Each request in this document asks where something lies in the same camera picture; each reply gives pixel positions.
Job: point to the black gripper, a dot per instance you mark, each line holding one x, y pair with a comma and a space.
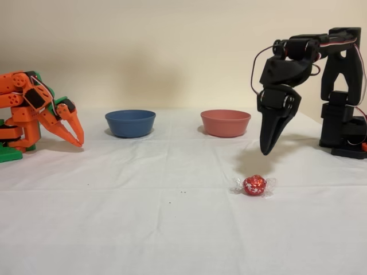
274, 112

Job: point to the orange green gripper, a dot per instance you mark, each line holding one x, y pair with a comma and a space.
63, 115

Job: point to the red candy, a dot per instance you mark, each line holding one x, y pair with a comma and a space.
253, 186

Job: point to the green robot base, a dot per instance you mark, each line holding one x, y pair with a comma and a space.
10, 156

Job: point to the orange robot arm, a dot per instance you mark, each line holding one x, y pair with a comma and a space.
17, 81

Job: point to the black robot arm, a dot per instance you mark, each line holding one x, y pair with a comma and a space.
338, 86

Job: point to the red bowl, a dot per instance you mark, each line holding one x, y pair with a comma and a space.
225, 124

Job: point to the blue bowl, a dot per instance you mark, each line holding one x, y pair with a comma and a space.
130, 124

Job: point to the small red clamp knob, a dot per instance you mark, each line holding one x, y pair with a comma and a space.
364, 146

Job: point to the white tablecloth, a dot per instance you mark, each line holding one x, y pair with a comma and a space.
143, 229

